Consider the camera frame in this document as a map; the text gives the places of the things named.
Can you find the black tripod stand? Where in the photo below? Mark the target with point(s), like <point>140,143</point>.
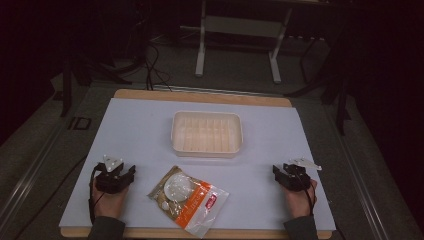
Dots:
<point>328,83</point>
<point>80,66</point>

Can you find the person's left hand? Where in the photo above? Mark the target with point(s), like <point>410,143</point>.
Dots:
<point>110,203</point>

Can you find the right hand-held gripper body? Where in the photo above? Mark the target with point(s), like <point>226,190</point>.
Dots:
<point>295,176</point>

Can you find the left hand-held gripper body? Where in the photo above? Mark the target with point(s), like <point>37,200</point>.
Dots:
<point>110,178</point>

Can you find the white paper table cover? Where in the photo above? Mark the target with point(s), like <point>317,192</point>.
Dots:
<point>140,133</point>

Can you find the white metal stand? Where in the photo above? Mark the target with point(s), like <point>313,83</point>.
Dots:
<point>238,33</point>

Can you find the person's right hand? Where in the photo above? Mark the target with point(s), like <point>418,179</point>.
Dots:
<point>300,201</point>

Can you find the white plastic basket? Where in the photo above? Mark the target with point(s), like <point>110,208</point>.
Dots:
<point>206,133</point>

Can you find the clear orange-striped snack bag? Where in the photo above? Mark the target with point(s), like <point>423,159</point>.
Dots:
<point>188,200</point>

